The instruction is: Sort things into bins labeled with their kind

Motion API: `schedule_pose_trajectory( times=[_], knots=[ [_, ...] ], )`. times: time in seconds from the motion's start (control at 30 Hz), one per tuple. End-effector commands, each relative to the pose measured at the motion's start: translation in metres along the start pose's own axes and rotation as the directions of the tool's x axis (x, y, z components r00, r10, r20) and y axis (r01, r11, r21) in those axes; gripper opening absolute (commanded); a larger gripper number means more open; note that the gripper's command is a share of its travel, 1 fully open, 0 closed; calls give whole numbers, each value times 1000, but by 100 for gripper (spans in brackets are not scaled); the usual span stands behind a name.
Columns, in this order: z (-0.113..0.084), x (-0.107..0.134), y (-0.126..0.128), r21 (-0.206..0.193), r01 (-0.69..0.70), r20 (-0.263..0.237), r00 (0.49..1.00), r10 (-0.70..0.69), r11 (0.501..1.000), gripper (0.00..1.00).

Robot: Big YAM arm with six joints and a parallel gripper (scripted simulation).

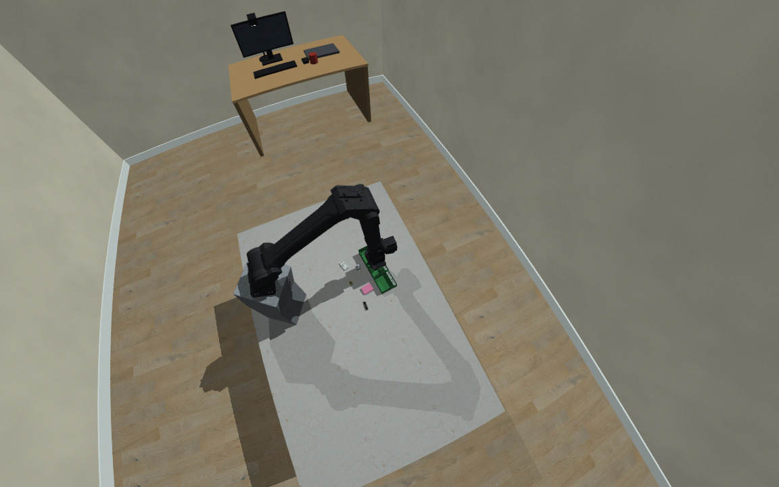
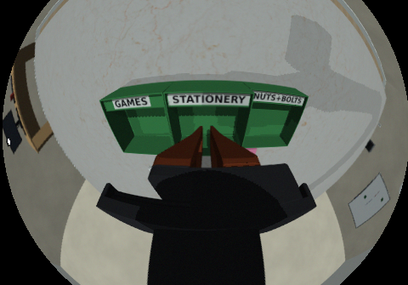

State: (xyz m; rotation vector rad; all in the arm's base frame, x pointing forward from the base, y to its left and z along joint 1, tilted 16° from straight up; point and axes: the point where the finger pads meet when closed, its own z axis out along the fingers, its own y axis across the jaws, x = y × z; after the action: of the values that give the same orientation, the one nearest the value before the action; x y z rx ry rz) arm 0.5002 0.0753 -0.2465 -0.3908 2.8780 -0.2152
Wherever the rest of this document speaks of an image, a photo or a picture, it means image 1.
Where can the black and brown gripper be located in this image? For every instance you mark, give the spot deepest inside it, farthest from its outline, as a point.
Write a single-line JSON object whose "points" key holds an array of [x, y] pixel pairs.
{"points": [[374, 262]]}

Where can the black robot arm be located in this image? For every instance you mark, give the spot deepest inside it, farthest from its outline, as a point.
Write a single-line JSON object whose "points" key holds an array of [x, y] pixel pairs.
{"points": [[265, 262]]}

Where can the green rack of bins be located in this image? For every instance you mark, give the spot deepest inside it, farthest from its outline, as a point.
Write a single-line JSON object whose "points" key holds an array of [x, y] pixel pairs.
{"points": [[381, 276]]}

